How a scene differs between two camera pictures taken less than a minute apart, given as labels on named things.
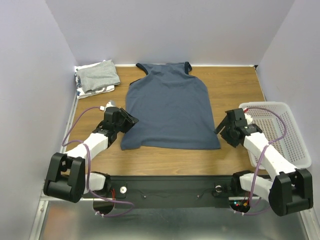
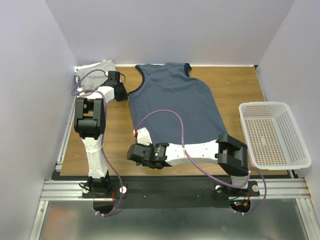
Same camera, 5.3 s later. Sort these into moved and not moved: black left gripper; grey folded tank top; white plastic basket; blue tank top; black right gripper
Moved: black left gripper; black right gripper
Not moved: blue tank top; white plastic basket; grey folded tank top
